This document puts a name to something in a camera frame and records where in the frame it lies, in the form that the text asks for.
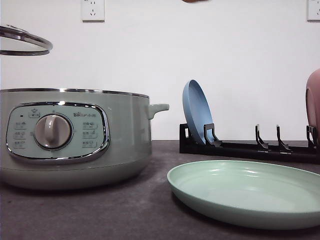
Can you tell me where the green plate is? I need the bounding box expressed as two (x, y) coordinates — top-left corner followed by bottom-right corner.
(167, 160), (320, 230)

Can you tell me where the brown potato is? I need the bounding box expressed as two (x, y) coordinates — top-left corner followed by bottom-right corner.
(182, 0), (209, 3)

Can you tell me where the glass steamer lid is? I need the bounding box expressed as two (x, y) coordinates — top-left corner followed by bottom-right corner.
(0, 24), (53, 56)

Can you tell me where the blue plate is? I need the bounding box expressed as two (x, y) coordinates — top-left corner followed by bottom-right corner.
(182, 79), (215, 144)

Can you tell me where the black plate rack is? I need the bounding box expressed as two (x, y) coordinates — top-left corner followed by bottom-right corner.
(179, 123), (320, 164)

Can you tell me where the green electric steamer pot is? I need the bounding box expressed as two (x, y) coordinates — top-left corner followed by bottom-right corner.
(0, 88), (169, 190)

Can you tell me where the pink plate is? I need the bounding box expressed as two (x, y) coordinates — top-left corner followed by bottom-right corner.
(305, 68), (320, 148)

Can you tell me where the grey table mat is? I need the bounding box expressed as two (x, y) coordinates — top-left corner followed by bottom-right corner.
(0, 140), (320, 240)

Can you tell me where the white wall socket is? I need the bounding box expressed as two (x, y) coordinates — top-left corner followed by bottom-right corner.
(81, 0), (105, 23)
(304, 0), (320, 23)

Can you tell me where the white wall socket right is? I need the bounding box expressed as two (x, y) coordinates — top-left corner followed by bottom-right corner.
(304, 0), (320, 23)

